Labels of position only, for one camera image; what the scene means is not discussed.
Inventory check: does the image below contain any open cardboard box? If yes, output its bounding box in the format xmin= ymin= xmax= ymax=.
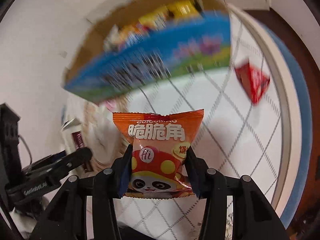
xmin=63 ymin=0 xmax=231 ymax=104

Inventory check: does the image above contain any red triangular snack packet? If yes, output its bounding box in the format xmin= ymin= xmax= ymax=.
xmin=234 ymin=60 xmax=271 ymax=105

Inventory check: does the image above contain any blue bed sheet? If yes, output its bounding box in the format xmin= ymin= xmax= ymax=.
xmin=253 ymin=22 xmax=312 ymax=228

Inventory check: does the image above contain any white diamond pattern quilt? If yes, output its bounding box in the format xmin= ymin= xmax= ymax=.
xmin=62 ymin=3 xmax=293 ymax=240

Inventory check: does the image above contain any orange panda snack bag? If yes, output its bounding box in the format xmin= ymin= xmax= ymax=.
xmin=113 ymin=109 xmax=204 ymax=199

